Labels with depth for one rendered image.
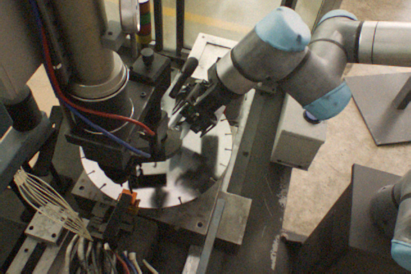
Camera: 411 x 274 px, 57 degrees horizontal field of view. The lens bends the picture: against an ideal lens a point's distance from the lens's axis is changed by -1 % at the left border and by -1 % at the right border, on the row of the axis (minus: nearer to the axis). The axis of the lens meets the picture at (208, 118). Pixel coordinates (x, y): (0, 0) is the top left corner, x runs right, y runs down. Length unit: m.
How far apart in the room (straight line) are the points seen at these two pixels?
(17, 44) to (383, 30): 0.55
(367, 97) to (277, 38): 1.86
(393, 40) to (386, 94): 1.81
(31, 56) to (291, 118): 0.70
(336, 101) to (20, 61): 0.45
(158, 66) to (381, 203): 0.71
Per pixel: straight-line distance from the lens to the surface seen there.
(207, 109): 0.68
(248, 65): 0.60
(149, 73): 0.55
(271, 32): 0.58
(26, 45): 0.41
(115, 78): 0.44
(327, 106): 0.63
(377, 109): 2.38
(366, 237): 1.06
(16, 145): 0.77
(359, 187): 1.12
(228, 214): 0.90
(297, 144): 0.99
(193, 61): 0.61
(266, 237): 0.98
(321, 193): 1.96
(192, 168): 0.80
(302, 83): 0.61
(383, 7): 3.21
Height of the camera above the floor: 1.65
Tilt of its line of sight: 53 degrees down
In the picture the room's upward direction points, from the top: 6 degrees clockwise
